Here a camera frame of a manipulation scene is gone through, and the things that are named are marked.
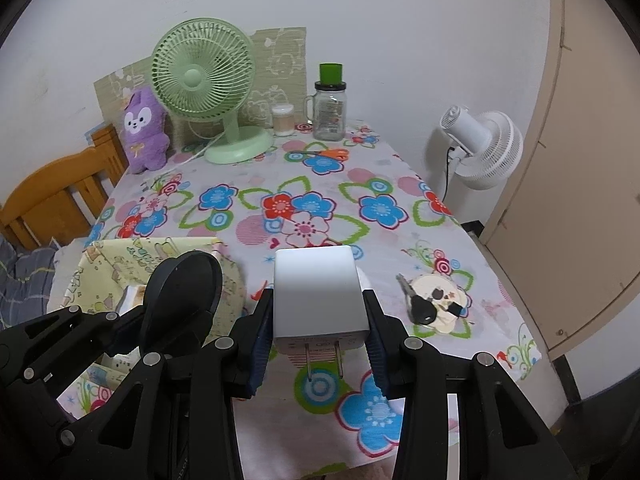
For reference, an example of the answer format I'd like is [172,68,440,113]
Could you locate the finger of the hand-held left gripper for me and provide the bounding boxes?
[5,362,81,466]
[0,305,146,386]

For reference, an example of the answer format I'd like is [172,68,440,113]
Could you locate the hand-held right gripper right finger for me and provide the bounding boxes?
[362,290,563,480]

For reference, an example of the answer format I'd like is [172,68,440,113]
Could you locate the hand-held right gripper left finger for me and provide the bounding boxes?
[75,290,274,480]

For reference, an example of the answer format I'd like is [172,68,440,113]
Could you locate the white charger plug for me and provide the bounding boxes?
[272,246,371,383]

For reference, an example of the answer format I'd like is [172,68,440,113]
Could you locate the cream round mirror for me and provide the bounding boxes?
[412,271,474,337]

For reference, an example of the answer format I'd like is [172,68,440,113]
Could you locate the black round lid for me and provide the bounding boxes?
[137,250,224,358]

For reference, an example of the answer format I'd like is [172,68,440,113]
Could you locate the yellow fabric storage box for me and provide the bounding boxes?
[57,236,246,416]

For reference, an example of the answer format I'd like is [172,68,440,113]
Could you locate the blue plaid blanket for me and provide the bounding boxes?
[0,237,58,321]

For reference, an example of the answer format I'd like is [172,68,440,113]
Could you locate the black key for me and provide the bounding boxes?
[407,294,436,326]

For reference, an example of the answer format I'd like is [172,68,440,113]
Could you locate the purple plush toy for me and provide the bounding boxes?
[122,86,170,175]

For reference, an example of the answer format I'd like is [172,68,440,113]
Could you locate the orange scissors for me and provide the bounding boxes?
[297,148,349,162]

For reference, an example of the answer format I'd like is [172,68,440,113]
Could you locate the cotton swab jar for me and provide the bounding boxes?
[270,102,296,137]

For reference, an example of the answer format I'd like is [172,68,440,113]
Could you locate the white standing fan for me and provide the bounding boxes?
[440,105,524,191]

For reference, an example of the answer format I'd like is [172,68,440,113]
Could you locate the glass jar with green lid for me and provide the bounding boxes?
[304,62,347,142]

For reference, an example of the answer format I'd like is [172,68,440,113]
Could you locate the beige door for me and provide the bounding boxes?
[482,0,640,361]

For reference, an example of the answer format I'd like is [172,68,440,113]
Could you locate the green desk fan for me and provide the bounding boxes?
[151,17,275,165]

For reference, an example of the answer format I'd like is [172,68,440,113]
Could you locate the beige patterned board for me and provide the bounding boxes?
[94,26,307,141]

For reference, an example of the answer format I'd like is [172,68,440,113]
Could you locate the black fan cable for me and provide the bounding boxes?
[442,147,458,201]

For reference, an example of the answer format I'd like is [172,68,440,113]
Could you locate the white fan cable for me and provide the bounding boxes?
[170,132,226,168]

